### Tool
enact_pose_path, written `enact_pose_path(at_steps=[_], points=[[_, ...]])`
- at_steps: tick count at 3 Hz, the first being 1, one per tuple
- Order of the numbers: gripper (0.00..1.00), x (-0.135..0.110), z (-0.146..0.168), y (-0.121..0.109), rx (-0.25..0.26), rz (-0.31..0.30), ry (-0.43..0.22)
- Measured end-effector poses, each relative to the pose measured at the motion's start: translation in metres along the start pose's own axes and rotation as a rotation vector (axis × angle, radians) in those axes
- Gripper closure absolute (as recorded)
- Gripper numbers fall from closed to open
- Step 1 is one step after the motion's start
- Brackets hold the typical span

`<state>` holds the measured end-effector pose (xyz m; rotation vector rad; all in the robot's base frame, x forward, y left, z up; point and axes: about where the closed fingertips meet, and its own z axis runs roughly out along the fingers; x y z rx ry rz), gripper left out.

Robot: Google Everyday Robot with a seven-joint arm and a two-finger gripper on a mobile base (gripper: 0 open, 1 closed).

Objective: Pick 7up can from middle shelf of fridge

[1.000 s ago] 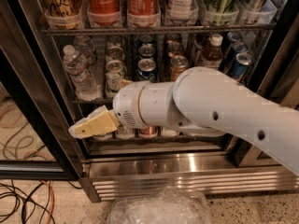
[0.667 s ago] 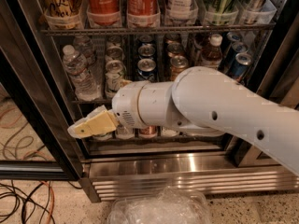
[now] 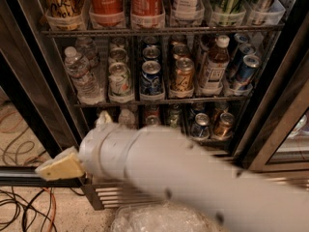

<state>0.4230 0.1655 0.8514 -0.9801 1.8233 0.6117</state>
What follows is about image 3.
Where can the open fridge glass door left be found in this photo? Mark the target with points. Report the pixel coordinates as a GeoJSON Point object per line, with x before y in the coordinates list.
{"type": "Point", "coordinates": [32, 75]}

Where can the orange lacroix can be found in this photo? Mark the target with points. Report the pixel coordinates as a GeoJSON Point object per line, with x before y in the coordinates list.
{"type": "Point", "coordinates": [183, 75]}
{"type": "Point", "coordinates": [180, 51]}

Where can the yellow lacroix can top shelf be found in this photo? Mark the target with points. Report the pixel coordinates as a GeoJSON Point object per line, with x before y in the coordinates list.
{"type": "Point", "coordinates": [62, 0]}

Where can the bottom shelf blue can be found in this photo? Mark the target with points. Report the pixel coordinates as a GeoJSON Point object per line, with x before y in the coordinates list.
{"type": "Point", "coordinates": [200, 126]}

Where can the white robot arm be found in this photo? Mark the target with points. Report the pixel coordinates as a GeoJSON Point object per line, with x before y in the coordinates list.
{"type": "Point", "coordinates": [162, 141]}

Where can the bottom shelf red can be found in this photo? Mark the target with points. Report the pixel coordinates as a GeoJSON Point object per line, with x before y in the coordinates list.
{"type": "Point", "coordinates": [152, 120]}

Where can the clear water bottle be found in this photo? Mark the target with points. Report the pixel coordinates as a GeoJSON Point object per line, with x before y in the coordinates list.
{"type": "Point", "coordinates": [83, 79]}
{"type": "Point", "coordinates": [88, 47]}

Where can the clear plastic bag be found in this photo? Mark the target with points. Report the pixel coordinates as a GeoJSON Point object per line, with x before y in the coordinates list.
{"type": "Point", "coordinates": [162, 217]}

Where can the fridge glass door right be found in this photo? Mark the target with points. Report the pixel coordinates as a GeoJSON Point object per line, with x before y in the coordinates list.
{"type": "Point", "coordinates": [272, 150]}

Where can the rear clear water bottle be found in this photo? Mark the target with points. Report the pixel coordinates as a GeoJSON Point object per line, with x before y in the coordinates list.
{"type": "Point", "coordinates": [88, 47]}

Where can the amber tea bottle white cap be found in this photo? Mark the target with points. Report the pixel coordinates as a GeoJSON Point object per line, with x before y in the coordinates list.
{"type": "Point", "coordinates": [216, 63]}

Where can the red coca-cola can left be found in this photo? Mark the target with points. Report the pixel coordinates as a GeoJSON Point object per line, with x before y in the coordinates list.
{"type": "Point", "coordinates": [107, 12]}

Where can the blue red bull can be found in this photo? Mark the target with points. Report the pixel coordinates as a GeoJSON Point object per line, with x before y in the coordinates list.
{"type": "Point", "coordinates": [243, 49]}
{"type": "Point", "coordinates": [247, 69]}

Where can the green white 7up can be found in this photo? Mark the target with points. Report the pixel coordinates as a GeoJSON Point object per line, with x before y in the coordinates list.
{"type": "Point", "coordinates": [119, 79]}

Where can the bottom shelf orange can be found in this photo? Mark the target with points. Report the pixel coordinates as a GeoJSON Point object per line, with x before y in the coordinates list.
{"type": "Point", "coordinates": [224, 124]}

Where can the front clear water bottle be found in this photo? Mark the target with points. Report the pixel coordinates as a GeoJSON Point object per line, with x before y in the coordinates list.
{"type": "Point", "coordinates": [83, 79]}

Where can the bottom shelf green can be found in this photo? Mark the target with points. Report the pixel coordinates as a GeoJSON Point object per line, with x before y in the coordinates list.
{"type": "Point", "coordinates": [175, 116]}

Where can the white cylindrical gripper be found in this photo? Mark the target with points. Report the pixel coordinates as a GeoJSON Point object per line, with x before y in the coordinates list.
{"type": "Point", "coordinates": [94, 152]}

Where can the blue pepsi can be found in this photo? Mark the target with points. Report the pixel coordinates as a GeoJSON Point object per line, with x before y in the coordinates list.
{"type": "Point", "coordinates": [151, 53]}
{"type": "Point", "coordinates": [151, 78]}

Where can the front orange lacroix can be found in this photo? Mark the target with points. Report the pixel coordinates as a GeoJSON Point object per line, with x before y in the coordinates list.
{"type": "Point", "coordinates": [183, 75]}

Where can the front blue pepsi can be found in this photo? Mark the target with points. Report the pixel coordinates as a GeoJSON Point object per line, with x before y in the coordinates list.
{"type": "Point", "coordinates": [151, 78]}

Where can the front blue red bull can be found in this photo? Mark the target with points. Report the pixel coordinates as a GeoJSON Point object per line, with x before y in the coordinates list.
{"type": "Point", "coordinates": [247, 69]}

